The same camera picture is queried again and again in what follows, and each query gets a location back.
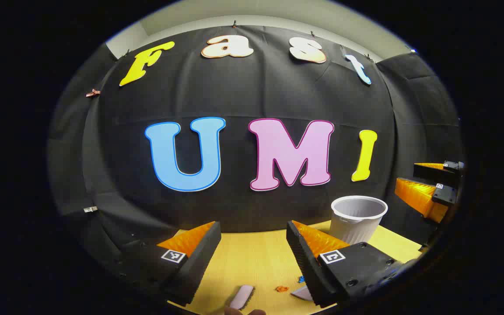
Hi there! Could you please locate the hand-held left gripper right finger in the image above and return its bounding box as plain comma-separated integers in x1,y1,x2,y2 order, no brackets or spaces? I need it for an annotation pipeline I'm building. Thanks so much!
286,220,414,308

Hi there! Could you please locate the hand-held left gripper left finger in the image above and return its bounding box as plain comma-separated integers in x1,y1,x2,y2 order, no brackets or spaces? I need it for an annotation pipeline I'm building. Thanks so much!
116,221,222,307

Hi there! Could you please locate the pink dustpan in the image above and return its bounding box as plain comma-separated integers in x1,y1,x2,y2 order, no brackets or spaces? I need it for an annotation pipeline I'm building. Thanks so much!
290,285,315,302

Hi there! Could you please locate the small pink broom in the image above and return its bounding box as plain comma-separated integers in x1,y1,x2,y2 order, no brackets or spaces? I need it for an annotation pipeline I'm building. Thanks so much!
228,284,256,311

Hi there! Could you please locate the white ribbed garbage bin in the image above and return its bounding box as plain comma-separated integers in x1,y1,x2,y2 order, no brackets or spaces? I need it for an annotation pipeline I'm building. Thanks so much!
329,195,389,245

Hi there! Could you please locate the wooden desktop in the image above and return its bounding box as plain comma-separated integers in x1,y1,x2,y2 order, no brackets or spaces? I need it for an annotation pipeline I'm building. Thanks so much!
167,220,423,315

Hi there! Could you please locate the black backdrop cloth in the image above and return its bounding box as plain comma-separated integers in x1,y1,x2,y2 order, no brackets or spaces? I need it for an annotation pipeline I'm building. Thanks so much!
46,25,465,280

